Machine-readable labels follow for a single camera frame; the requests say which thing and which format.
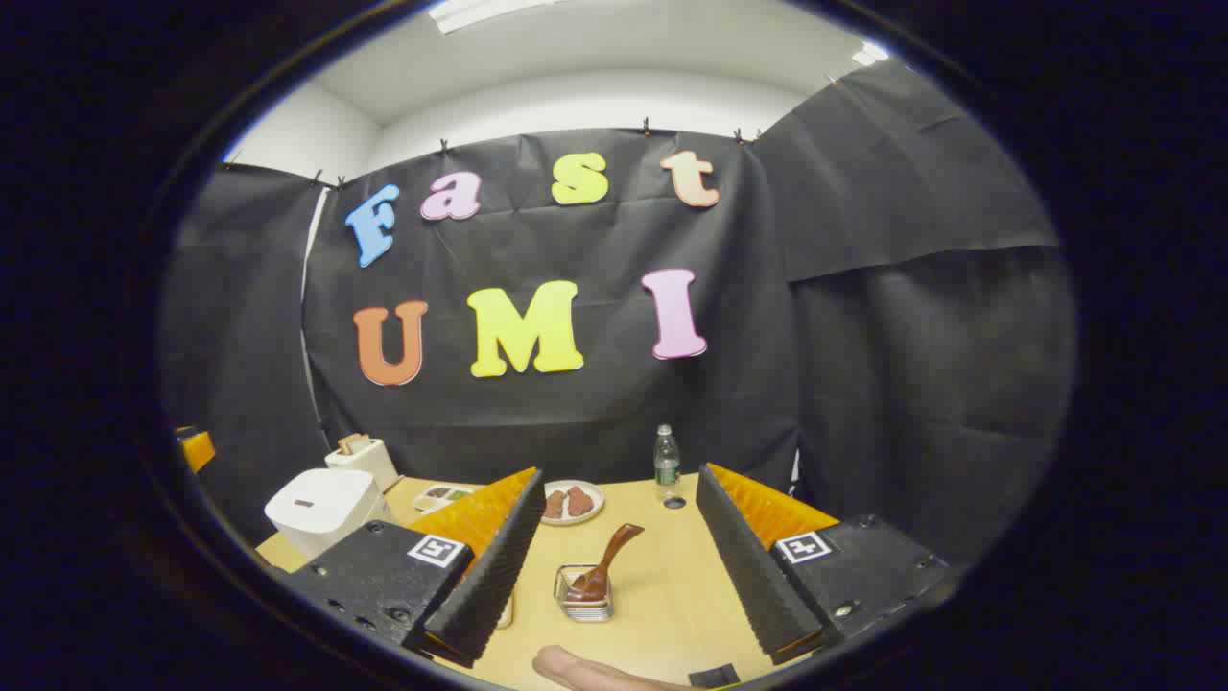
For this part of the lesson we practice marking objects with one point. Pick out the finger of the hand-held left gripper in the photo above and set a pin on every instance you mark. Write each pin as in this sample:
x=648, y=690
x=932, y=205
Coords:
x=197, y=451

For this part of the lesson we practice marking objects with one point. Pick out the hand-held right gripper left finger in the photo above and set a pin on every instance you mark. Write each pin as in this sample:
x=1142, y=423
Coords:
x=489, y=585

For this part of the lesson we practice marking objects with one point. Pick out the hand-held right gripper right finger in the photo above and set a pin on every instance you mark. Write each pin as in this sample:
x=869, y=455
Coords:
x=748, y=576

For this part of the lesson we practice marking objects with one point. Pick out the brown wooden spoon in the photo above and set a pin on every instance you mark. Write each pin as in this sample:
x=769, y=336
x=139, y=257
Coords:
x=614, y=552

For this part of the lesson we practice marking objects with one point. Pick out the white rice cooker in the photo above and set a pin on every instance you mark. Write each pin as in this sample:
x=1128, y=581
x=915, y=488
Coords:
x=321, y=509

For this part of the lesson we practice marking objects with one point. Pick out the white sectioned condiment tray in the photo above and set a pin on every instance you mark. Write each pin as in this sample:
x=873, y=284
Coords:
x=443, y=494

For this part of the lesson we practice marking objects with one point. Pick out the brown meat piece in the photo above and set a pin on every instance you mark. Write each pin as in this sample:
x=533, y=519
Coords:
x=554, y=505
x=579, y=501

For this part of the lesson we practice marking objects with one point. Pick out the clear green-label water bottle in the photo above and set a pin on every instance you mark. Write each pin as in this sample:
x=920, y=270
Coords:
x=667, y=467

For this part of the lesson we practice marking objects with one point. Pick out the white round plate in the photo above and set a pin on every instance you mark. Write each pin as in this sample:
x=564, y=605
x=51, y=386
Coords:
x=597, y=495

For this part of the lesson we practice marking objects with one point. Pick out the white toaster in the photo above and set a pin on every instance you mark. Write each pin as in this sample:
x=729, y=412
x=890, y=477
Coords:
x=369, y=463

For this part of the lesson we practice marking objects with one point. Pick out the black backdrop cloth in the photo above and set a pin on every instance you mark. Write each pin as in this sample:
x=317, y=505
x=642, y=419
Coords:
x=863, y=384

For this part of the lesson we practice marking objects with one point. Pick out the long ceiling light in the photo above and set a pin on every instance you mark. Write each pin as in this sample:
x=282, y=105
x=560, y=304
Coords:
x=470, y=14

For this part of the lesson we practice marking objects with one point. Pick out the small ceiling light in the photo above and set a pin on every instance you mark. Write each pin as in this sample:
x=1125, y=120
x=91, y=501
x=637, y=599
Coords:
x=868, y=55

